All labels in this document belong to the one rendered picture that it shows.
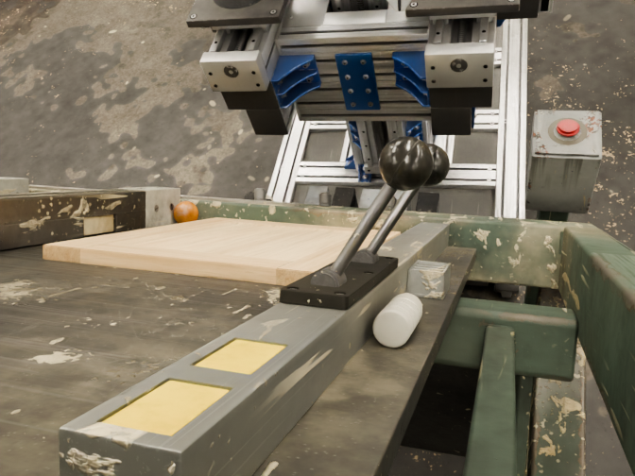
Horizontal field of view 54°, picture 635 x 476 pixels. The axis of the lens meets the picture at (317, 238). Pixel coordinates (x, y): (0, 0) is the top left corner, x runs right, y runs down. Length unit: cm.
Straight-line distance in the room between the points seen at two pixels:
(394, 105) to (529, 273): 63
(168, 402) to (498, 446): 28
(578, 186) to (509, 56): 127
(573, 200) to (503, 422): 84
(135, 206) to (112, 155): 177
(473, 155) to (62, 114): 199
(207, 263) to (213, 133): 207
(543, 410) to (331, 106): 91
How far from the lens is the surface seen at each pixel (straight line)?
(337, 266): 45
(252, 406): 28
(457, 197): 205
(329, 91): 159
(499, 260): 114
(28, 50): 384
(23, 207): 95
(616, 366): 56
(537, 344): 81
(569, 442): 110
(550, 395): 112
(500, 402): 56
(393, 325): 48
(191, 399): 27
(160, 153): 280
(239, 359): 32
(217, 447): 25
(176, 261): 75
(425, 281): 67
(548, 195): 130
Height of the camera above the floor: 183
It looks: 54 degrees down
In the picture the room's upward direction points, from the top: 19 degrees counter-clockwise
